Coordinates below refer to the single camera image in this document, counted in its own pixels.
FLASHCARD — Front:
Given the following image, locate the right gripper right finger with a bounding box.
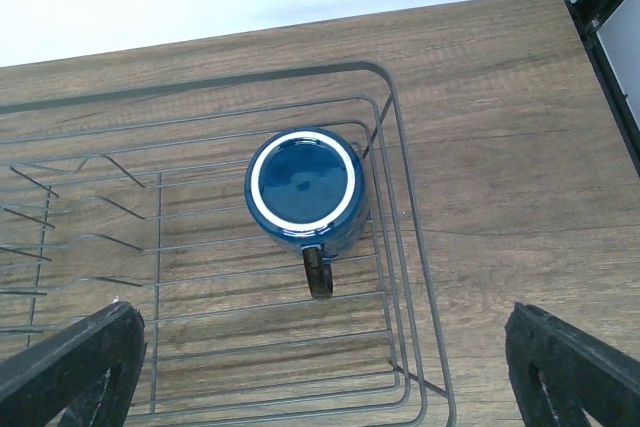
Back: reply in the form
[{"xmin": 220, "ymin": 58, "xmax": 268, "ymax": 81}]
[{"xmin": 505, "ymin": 302, "xmax": 639, "ymax": 426}]

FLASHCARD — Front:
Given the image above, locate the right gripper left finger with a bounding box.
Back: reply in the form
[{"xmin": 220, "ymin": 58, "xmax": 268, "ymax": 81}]
[{"xmin": 1, "ymin": 302, "xmax": 146, "ymax": 426}]

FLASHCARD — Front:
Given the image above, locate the wire dish rack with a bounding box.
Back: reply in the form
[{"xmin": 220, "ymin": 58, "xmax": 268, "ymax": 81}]
[{"xmin": 1, "ymin": 61, "xmax": 457, "ymax": 426}]

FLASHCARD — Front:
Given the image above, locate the dark blue mug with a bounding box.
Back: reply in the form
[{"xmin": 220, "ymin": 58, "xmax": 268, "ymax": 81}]
[{"xmin": 244, "ymin": 126, "xmax": 370, "ymax": 299}]

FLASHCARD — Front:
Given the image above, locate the black aluminium frame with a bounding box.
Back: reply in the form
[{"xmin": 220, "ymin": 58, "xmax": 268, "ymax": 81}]
[{"xmin": 565, "ymin": 0, "xmax": 639, "ymax": 168}]

